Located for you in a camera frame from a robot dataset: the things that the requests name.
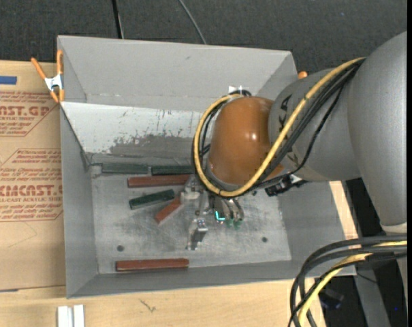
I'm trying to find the black cylinder on white bracket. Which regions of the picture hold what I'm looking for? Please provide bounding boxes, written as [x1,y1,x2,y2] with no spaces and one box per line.
[264,173,308,198]

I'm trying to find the dark green flat block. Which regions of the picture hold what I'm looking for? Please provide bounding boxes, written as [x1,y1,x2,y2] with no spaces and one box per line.
[128,189,176,211]
[101,162,150,175]
[150,165,195,177]

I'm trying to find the red-brown flat block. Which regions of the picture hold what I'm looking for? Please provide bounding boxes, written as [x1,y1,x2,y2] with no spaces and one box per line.
[115,258,190,273]
[153,196,185,225]
[127,174,192,189]

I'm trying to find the brown cardboard board, red print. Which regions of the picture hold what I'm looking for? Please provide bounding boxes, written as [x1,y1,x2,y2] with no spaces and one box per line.
[0,59,67,294]

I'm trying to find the grey metal bin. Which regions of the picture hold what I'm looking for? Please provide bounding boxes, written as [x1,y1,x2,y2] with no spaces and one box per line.
[57,35,359,300]

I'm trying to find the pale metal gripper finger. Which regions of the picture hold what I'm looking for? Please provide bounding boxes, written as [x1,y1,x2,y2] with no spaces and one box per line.
[186,217,210,252]
[180,177,206,204]

